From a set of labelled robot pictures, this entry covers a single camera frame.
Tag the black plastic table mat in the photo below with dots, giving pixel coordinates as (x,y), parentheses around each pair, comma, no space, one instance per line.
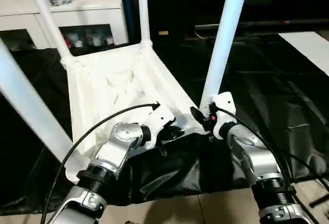
(267,100)

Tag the white plastic table top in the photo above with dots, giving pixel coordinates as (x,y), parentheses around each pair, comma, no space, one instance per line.
(113,80)

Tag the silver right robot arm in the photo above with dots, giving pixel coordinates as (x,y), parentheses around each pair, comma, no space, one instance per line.
(257,157)

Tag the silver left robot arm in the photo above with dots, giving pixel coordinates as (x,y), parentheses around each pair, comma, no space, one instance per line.
(118,142)

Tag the white glass-door cabinet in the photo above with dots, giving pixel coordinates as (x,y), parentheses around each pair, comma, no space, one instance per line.
(103,13)

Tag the white plastic table leg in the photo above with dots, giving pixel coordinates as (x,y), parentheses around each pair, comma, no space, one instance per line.
(143,8)
(226,34)
(46,13)
(31,106)

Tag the white flat board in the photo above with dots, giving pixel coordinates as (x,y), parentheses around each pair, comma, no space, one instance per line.
(308,49)

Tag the small tan tag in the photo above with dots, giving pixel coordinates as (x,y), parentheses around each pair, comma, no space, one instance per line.
(163,33)

